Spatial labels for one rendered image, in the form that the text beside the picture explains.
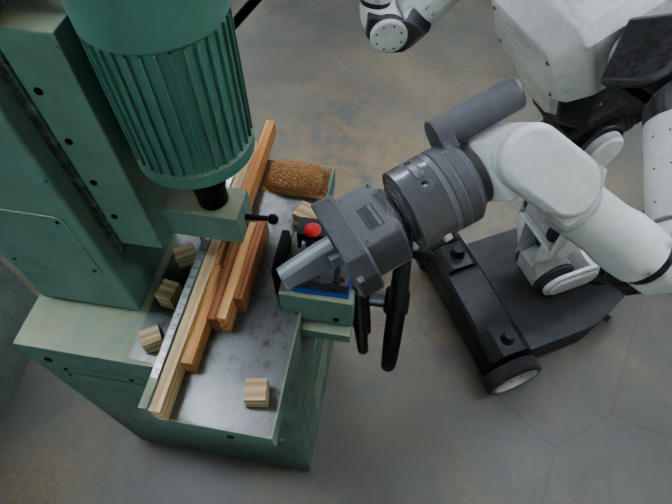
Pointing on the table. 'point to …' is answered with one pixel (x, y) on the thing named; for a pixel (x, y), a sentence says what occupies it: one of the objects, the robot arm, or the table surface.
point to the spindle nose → (212, 196)
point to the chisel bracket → (176, 209)
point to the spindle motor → (171, 84)
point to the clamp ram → (281, 257)
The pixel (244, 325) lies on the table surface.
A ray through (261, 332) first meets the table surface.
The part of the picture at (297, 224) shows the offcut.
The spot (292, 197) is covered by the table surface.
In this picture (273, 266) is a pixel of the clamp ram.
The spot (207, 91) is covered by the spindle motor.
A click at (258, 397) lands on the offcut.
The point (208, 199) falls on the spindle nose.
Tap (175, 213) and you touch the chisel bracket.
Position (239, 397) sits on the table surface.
